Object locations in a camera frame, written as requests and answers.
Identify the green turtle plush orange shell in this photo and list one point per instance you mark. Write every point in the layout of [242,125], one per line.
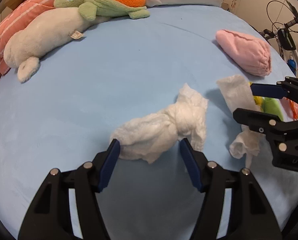
[109,0]

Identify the blue water bottle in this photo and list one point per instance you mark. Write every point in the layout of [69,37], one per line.
[292,66]

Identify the white and blue bicycle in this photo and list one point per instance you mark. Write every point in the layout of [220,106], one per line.
[289,25]

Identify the white seal plush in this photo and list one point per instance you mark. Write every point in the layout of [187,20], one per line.
[46,35]

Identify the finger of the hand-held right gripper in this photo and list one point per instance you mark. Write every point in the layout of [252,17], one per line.
[251,118]
[266,90]

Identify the black bicycle frame bag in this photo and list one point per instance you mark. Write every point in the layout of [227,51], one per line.
[286,38]

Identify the large white tissue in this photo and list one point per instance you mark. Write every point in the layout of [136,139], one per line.
[161,130]

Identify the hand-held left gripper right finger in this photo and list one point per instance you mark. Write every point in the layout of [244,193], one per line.
[190,162]

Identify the pink plastic wrapper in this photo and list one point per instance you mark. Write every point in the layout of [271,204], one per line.
[294,108]

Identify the pink fabric pouch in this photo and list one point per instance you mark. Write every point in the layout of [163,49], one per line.
[246,50]

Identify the long white tissue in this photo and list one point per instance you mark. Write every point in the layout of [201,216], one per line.
[235,92]

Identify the pink striped pillow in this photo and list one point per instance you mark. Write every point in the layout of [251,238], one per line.
[21,12]

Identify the green fabric piece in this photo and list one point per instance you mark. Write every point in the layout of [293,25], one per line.
[272,108]

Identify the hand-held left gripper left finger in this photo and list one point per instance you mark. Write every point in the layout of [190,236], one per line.
[111,160]

